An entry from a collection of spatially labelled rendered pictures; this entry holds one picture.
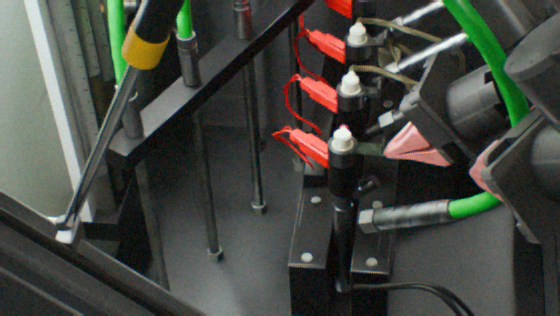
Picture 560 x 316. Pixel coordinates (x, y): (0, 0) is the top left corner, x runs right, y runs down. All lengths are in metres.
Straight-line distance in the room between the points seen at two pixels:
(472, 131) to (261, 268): 0.42
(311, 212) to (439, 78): 0.25
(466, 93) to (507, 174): 0.19
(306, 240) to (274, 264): 0.18
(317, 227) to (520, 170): 0.40
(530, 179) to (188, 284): 0.60
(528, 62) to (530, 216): 0.14
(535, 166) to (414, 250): 0.55
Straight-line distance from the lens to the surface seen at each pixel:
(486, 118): 0.88
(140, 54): 0.51
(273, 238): 1.26
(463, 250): 1.26
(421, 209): 0.86
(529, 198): 0.72
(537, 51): 0.62
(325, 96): 1.06
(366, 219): 0.89
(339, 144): 0.97
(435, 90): 0.90
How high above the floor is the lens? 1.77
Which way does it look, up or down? 44 degrees down
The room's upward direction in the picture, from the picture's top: 4 degrees counter-clockwise
